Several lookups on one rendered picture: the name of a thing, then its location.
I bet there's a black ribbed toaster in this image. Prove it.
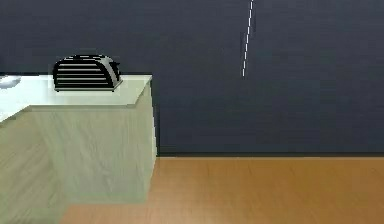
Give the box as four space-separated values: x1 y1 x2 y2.
52 54 124 93

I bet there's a grey bowl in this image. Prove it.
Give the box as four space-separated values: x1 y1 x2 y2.
0 75 22 90

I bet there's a pale wooden kitchen counter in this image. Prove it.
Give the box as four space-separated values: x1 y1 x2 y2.
0 73 158 224

